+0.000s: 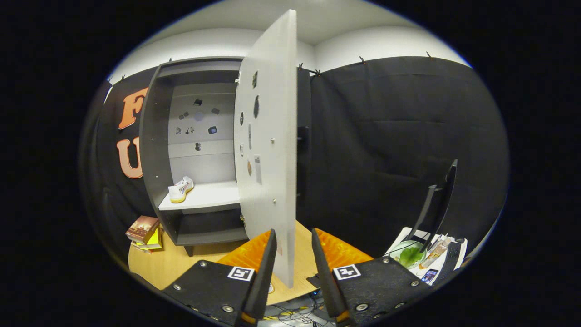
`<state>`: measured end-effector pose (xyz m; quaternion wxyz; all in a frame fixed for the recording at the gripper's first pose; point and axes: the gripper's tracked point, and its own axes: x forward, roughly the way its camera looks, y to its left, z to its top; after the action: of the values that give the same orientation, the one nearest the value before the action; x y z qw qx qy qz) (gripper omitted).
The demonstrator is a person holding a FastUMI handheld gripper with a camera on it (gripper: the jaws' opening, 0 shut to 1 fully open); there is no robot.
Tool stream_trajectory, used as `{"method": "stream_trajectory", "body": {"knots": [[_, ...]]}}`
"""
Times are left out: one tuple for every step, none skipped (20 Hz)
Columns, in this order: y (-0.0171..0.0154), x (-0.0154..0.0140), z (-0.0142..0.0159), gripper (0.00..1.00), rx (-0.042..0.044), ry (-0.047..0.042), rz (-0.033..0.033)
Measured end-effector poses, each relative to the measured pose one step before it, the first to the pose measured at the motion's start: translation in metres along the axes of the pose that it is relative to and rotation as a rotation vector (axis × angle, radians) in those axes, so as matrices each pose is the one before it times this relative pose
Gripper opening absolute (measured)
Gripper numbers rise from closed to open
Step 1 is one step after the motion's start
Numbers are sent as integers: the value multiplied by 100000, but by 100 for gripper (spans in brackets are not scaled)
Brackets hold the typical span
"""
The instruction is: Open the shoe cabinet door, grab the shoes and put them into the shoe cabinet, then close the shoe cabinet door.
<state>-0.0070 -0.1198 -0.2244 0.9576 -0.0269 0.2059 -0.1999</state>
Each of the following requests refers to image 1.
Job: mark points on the clear plastic bottle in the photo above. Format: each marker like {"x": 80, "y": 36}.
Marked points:
{"x": 433, "y": 254}

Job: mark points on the black monitor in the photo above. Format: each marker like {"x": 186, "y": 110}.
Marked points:
{"x": 447, "y": 195}

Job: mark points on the dark grey shoe cabinet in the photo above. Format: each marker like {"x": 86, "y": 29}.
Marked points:
{"x": 154, "y": 150}

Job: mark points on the row of black cloth clips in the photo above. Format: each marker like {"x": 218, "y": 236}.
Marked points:
{"x": 362, "y": 59}

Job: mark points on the brown cover book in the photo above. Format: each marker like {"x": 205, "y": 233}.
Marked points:
{"x": 141, "y": 228}

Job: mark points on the yellow book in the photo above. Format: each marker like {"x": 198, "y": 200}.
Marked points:
{"x": 155, "y": 239}

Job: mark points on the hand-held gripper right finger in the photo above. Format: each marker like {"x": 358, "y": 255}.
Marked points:
{"x": 324, "y": 281}

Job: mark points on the black backdrop cloth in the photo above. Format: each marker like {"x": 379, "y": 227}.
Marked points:
{"x": 386, "y": 150}

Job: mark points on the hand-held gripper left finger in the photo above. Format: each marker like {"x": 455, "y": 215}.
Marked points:
{"x": 263, "y": 281}

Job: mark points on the beige shoe cabinet door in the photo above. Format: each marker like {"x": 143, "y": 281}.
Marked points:
{"x": 272, "y": 91}

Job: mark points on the green bowl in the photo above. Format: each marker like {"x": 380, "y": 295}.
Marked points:
{"x": 411, "y": 256}

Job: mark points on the white canvas shoe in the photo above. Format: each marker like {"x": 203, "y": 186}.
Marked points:
{"x": 180, "y": 190}

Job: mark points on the dark smartphone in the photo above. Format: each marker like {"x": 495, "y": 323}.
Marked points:
{"x": 429, "y": 275}

